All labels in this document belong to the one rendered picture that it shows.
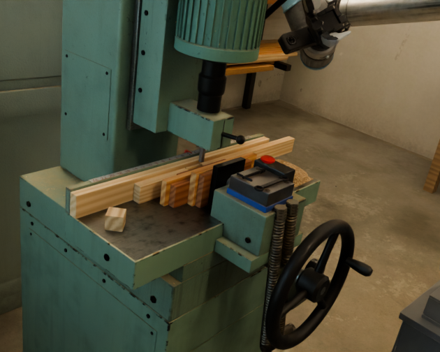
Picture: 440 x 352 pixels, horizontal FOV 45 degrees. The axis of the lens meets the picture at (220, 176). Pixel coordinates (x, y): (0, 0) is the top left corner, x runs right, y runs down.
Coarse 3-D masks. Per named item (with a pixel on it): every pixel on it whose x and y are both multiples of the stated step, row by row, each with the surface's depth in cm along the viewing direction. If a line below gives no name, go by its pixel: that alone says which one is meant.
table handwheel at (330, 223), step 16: (336, 224) 102; (304, 240) 98; (320, 240) 98; (336, 240) 105; (352, 240) 111; (304, 256) 96; (352, 256) 115; (288, 272) 95; (304, 272) 106; (320, 272) 106; (336, 272) 117; (288, 288) 95; (304, 288) 105; (320, 288) 104; (336, 288) 117; (272, 304) 96; (288, 304) 101; (320, 304) 114; (272, 320) 97; (320, 320) 115; (272, 336) 100; (288, 336) 108; (304, 336) 111
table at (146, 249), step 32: (96, 224) 99; (128, 224) 101; (160, 224) 103; (192, 224) 104; (96, 256) 98; (128, 256) 92; (160, 256) 95; (192, 256) 103; (224, 256) 106; (256, 256) 103
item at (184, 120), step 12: (180, 108) 116; (192, 108) 116; (168, 120) 120; (180, 120) 117; (192, 120) 114; (204, 120) 112; (216, 120) 111; (228, 120) 114; (180, 132) 118; (192, 132) 115; (204, 132) 113; (216, 132) 112; (228, 132) 116; (204, 144) 114; (216, 144) 114; (228, 144) 117
